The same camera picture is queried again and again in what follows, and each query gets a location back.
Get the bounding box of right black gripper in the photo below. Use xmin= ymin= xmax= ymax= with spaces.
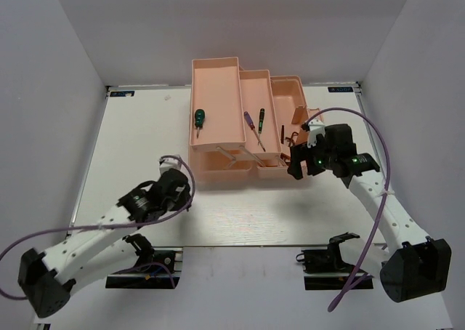
xmin=287 ymin=134 xmax=336 ymax=180

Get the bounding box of long thin hex key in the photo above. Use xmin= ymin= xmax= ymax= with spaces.
xmin=280 ymin=125 xmax=285 ymax=145

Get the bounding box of black green precision screwdriver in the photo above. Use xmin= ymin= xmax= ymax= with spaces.
xmin=258 ymin=108 xmax=265 ymax=135

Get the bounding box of blue handled screwdriver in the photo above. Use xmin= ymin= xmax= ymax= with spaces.
xmin=243 ymin=111 xmax=266 ymax=152

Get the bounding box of pink plastic toolbox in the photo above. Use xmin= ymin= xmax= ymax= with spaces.
xmin=189 ymin=57 xmax=317 ymax=182

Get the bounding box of stubby green screwdriver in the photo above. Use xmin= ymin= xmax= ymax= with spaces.
xmin=194 ymin=108 xmax=206 ymax=137

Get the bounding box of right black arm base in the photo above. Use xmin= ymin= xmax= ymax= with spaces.
xmin=294 ymin=231 xmax=375 ymax=291

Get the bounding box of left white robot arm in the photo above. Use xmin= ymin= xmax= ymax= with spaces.
xmin=18 ymin=169 xmax=194 ymax=318

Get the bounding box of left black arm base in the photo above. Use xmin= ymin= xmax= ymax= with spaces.
xmin=105 ymin=234 xmax=183 ymax=290

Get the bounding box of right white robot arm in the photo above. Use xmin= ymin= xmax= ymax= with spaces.
xmin=288 ymin=120 xmax=452 ymax=302

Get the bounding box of right blue table label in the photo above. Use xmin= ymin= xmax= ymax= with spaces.
xmin=328 ymin=86 xmax=354 ymax=93

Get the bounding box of blue table label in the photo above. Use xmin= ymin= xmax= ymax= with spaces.
xmin=328 ymin=86 xmax=354 ymax=93
xmin=110 ymin=91 xmax=135 ymax=97

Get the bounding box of left blue table label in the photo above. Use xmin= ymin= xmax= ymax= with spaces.
xmin=110 ymin=91 xmax=135 ymax=97

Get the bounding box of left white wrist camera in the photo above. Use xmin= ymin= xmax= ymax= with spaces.
xmin=158 ymin=155 xmax=182 ymax=174

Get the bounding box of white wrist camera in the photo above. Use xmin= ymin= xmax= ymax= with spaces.
xmin=158 ymin=155 xmax=182 ymax=174
xmin=301 ymin=118 xmax=326 ymax=148

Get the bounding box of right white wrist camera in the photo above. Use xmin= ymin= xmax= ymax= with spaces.
xmin=301 ymin=118 xmax=326 ymax=148

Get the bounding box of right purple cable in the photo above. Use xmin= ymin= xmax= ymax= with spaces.
xmin=303 ymin=107 xmax=392 ymax=312

